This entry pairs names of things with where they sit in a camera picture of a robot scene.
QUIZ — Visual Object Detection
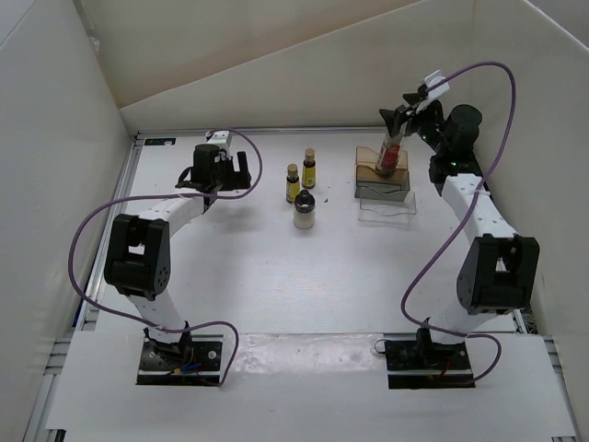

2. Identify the tiered clear acrylic rack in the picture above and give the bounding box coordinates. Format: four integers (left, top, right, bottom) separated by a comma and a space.
354, 146, 417, 227

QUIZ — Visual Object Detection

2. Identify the aluminium table frame rail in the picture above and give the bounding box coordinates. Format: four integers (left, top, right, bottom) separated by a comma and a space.
134, 125, 386, 140

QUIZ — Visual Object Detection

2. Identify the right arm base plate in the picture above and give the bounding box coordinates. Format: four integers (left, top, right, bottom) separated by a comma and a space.
374, 339, 476, 390

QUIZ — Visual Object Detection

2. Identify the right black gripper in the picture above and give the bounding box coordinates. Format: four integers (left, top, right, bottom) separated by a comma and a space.
378, 94, 448, 156

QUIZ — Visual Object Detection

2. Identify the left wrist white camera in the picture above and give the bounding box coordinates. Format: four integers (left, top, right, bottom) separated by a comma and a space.
205, 130, 232, 152

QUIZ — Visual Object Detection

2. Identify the rear yellow label bottle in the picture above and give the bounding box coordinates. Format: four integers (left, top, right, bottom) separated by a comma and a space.
302, 148, 316, 189

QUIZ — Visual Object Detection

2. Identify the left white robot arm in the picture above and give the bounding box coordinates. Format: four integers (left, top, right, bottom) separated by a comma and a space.
104, 142, 251, 368

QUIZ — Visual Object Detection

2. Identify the red label sauce bottle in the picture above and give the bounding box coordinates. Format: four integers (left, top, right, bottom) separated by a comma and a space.
375, 134, 403, 177

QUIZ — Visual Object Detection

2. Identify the yellow label bottle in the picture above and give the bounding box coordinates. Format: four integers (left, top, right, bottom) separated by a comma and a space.
285, 163, 300, 204
302, 148, 316, 189

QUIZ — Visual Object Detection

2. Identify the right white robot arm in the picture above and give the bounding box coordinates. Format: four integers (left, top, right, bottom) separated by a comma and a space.
380, 93, 540, 370

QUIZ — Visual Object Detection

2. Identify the front yellow label bottle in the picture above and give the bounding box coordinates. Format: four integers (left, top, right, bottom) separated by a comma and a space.
285, 163, 300, 204

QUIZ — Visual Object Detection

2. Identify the white powder jar black cap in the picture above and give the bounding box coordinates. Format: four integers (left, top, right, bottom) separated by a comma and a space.
293, 190, 316, 229

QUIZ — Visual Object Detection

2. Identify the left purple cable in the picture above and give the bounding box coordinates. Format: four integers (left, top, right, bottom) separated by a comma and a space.
67, 127, 264, 387

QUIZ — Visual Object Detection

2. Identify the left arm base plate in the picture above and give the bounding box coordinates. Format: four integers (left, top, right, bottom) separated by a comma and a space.
135, 334, 224, 387

